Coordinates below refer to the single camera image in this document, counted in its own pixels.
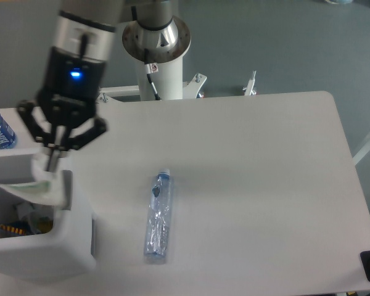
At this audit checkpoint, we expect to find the white paper wrapper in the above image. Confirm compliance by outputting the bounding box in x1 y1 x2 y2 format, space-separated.
0 152 69 208

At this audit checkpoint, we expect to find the crushed clear plastic bottle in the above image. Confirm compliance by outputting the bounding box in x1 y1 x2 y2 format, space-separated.
144 168 174 265

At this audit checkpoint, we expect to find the white plastic trash can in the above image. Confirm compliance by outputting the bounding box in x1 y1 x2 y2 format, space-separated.
0 149 96 279

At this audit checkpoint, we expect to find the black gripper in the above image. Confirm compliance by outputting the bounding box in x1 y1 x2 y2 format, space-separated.
16 46 109 172

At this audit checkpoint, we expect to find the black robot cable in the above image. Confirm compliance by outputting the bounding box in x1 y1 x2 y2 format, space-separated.
143 49 162 101

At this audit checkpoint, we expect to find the trash inside the can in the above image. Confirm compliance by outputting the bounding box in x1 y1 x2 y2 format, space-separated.
0 202 54 238

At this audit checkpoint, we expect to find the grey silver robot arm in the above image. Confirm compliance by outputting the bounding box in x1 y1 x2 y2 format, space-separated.
17 1 191 172

